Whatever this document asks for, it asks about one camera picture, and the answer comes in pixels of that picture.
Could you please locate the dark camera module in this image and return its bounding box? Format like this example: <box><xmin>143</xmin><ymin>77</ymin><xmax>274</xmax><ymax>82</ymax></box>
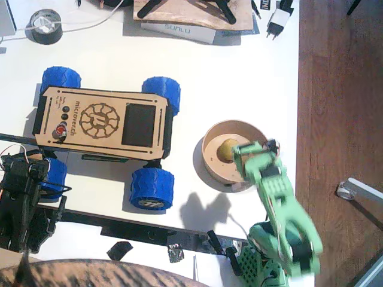
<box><xmin>265</xmin><ymin>138</ymin><xmax>281</xmax><ymax>154</ymax></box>

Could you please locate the round wooden bowl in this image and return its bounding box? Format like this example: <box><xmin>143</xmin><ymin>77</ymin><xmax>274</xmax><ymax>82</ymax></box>
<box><xmin>201</xmin><ymin>119</ymin><xmax>270</xmax><ymax>193</ymax></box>

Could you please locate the blue rover wheel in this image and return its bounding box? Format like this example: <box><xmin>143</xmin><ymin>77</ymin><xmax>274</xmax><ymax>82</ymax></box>
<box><xmin>40</xmin><ymin>157</ymin><xmax>68</xmax><ymax>200</ymax></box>
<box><xmin>141</xmin><ymin>77</ymin><xmax>182</xmax><ymax>117</ymax></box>
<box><xmin>129</xmin><ymin>167</ymin><xmax>175</xmax><ymax>210</ymax></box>
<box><xmin>41</xmin><ymin>65</ymin><xmax>82</xmax><ymax>92</ymax></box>

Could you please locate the grey duct tape roll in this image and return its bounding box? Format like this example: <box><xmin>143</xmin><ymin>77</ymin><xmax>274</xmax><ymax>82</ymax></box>
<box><xmin>25</xmin><ymin>8</ymin><xmax>63</xmax><ymax>45</ymax></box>

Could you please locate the white SUNLU box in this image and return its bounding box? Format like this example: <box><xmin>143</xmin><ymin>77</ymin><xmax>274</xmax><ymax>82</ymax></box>
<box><xmin>140</xmin><ymin>20</ymin><xmax>216</xmax><ymax>45</ymax></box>

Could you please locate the grey box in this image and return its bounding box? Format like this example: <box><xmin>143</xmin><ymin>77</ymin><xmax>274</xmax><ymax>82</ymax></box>
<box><xmin>0</xmin><ymin>0</ymin><xmax>17</xmax><ymax>38</ymax></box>

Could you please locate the black tape piece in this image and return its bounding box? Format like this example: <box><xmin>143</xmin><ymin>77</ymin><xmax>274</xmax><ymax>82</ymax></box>
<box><xmin>107</xmin><ymin>240</ymin><xmax>134</xmax><ymax>261</ymax></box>

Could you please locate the white and black power adapter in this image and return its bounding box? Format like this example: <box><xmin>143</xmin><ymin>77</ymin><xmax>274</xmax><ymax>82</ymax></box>
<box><xmin>265</xmin><ymin>0</ymin><xmax>296</xmax><ymax>41</ymax></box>

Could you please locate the black tripod leg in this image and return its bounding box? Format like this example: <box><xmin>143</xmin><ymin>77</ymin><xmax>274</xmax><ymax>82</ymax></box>
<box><xmin>136</xmin><ymin>0</ymin><xmax>164</xmax><ymax>19</ymax></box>
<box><xmin>215</xmin><ymin>0</ymin><xmax>237</xmax><ymax>25</ymax></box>

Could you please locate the black clamp handle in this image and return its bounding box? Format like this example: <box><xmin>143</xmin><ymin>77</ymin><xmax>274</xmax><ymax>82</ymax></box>
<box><xmin>226</xmin><ymin>247</ymin><xmax>244</xmax><ymax>276</ymax></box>
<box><xmin>206</xmin><ymin>230</ymin><xmax>227</xmax><ymax>257</ymax></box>

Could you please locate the long black rail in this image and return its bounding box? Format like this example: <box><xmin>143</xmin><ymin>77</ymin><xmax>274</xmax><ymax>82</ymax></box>
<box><xmin>37</xmin><ymin>204</ymin><xmax>240</xmax><ymax>255</ymax></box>

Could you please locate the yellow lemon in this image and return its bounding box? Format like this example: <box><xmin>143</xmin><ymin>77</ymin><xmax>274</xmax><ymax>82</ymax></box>
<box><xmin>217</xmin><ymin>139</ymin><xmax>240</xmax><ymax>164</ymax></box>

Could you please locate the thin black rod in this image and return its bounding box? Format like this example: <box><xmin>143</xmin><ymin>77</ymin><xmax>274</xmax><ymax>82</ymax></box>
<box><xmin>0</xmin><ymin>133</ymin><xmax>39</xmax><ymax>146</ymax></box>

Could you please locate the black pen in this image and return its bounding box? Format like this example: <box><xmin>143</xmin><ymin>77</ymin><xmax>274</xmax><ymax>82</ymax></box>
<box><xmin>250</xmin><ymin>0</ymin><xmax>262</xmax><ymax>20</ymax></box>

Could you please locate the crumpled dark tape piece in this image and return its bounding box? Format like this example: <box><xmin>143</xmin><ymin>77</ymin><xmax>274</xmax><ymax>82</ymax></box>
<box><xmin>166</xmin><ymin>243</ymin><xmax>185</xmax><ymax>264</ymax></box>

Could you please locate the wooden rover chassis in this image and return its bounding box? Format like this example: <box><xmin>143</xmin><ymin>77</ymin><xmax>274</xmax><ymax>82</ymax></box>
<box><xmin>32</xmin><ymin>86</ymin><xmax>174</xmax><ymax>164</ymax></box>

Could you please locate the brown striped fabric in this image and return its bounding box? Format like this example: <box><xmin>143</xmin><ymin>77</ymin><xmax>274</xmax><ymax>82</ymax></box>
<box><xmin>0</xmin><ymin>258</ymin><xmax>210</xmax><ymax>287</ymax></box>

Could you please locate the white cable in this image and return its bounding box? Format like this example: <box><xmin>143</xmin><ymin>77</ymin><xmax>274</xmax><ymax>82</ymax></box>
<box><xmin>0</xmin><ymin>0</ymin><xmax>125</xmax><ymax>42</ymax></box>

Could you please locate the brown wooden board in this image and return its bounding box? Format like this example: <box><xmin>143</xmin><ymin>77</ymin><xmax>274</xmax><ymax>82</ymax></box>
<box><xmin>133</xmin><ymin>0</ymin><xmax>254</xmax><ymax>32</ymax></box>

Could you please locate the grey metal leg with castor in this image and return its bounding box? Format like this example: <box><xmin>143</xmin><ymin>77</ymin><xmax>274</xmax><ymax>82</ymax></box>
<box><xmin>337</xmin><ymin>177</ymin><xmax>383</xmax><ymax>210</ymax></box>

